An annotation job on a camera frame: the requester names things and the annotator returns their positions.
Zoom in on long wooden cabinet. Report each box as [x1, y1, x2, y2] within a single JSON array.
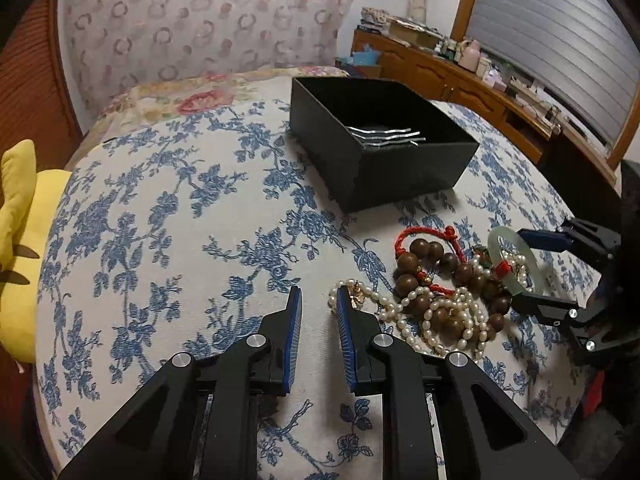
[[350, 29, 619, 182]]

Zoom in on pink floral bed sheet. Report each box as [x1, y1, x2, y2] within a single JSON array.
[[82, 66, 351, 137]]

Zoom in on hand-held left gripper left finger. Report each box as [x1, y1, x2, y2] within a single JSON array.
[[57, 286, 304, 480]]

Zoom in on grey window blind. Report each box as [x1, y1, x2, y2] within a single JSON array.
[[467, 0, 635, 147]]

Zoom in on blue plastic bag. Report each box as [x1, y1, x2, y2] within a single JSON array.
[[345, 46, 384, 79]]

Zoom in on white pearl necklace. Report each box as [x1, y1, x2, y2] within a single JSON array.
[[327, 254, 532, 362]]

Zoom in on yellow plush toy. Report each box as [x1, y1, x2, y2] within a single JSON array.
[[0, 140, 74, 364]]

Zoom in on red cord bracelet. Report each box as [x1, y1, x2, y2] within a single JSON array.
[[396, 225, 518, 295]]

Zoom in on blue floral bed blanket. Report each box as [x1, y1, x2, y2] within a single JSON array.
[[32, 77, 612, 480]]

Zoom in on ring-patterned padded headboard cushion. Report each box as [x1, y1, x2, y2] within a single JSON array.
[[52, 0, 362, 132]]

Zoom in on pile of papers and boxes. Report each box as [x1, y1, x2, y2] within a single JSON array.
[[360, 7, 447, 52]]

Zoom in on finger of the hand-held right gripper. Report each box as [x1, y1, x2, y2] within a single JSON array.
[[510, 292, 612, 367], [517, 218, 622, 267]]

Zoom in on pale green jade bangle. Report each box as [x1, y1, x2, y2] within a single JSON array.
[[487, 227, 554, 297]]

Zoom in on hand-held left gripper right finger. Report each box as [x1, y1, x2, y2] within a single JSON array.
[[336, 285, 584, 480]]

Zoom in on brown wooden headboard frame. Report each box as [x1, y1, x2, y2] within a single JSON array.
[[0, 0, 84, 162]]

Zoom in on brown wooden bead bracelet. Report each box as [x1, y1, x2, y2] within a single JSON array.
[[394, 238, 513, 349]]

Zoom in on black square box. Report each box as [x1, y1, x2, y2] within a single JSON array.
[[289, 76, 481, 213]]

